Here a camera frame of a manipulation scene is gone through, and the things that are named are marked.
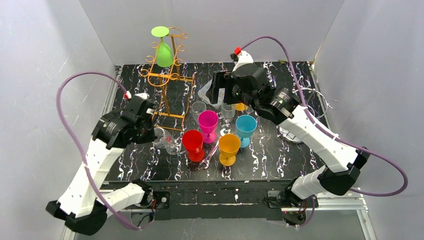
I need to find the clear wine glass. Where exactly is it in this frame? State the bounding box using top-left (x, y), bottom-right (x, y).
top-left (152, 127), bottom-right (180, 155)

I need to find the orange glass yellow base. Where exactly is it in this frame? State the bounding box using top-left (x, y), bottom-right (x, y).
top-left (235, 103), bottom-right (249, 112)

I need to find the clear stemless glass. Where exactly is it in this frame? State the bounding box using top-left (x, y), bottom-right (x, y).
top-left (220, 103), bottom-right (236, 121)

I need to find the pink wine glass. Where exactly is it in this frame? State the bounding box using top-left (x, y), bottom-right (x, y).
top-left (198, 110), bottom-right (219, 144)

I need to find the red wine glass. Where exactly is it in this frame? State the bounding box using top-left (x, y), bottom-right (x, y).
top-left (182, 130), bottom-right (205, 162)

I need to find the blue wine glass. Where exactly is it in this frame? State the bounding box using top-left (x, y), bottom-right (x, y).
top-left (235, 114), bottom-right (257, 148)

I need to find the orange glass yellow foot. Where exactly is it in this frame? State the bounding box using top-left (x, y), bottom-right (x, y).
top-left (218, 133), bottom-right (241, 167)

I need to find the green wine glass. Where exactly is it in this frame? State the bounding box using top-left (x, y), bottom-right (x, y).
top-left (151, 26), bottom-right (174, 68)

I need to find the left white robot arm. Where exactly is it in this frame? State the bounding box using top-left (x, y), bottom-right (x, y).
top-left (45, 93), bottom-right (157, 236)

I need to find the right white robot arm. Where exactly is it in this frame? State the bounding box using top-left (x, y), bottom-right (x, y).
top-left (206, 49), bottom-right (369, 204)

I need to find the clear tumbler glass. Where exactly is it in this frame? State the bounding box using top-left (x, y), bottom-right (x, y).
top-left (191, 101), bottom-right (207, 123)

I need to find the clear plastic screw box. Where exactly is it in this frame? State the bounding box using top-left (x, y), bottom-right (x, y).
top-left (197, 80), bottom-right (225, 110)

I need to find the silver combination wrench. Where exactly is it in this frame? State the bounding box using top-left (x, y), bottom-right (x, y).
top-left (199, 129), bottom-right (231, 170)

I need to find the gold wire glass rack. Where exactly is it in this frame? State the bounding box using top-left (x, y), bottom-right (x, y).
top-left (139, 27), bottom-right (195, 132)

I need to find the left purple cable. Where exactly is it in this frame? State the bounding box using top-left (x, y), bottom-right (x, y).
top-left (55, 71), bottom-right (155, 231)

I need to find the purple cable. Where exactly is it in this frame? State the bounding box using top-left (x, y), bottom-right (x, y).
top-left (241, 35), bottom-right (409, 231)
top-left (55, 71), bottom-right (155, 231)

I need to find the silver wire glass rack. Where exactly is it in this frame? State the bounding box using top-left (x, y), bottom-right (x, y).
top-left (278, 87), bottom-right (339, 145)

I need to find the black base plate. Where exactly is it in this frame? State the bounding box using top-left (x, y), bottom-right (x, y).
top-left (120, 183), bottom-right (319, 222)

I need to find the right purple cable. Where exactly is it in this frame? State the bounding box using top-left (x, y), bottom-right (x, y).
top-left (241, 35), bottom-right (409, 231)

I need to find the aluminium frame rail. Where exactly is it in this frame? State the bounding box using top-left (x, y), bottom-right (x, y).
top-left (62, 66), bottom-right (377, 240)

